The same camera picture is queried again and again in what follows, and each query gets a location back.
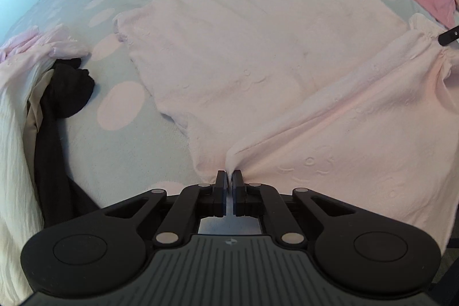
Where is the pink striped garment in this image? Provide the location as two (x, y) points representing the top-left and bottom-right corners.
(0, 24), (90, 63)

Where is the black garment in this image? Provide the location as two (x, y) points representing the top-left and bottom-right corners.
(34, 59), (103, 231)

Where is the pink lace-trimmed dress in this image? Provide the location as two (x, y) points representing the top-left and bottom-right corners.
(113, 0), (459, 249)

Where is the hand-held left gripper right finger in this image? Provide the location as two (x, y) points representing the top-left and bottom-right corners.
(232, 170), (357, 249)

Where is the cream white garment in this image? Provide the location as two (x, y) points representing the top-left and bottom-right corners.
(0, 48), (54, 303)

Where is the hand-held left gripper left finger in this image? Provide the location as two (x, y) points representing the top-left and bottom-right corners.
(102, 170), (229, 249)

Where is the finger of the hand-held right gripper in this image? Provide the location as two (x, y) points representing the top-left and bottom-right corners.
(438, 27), (459, 48)

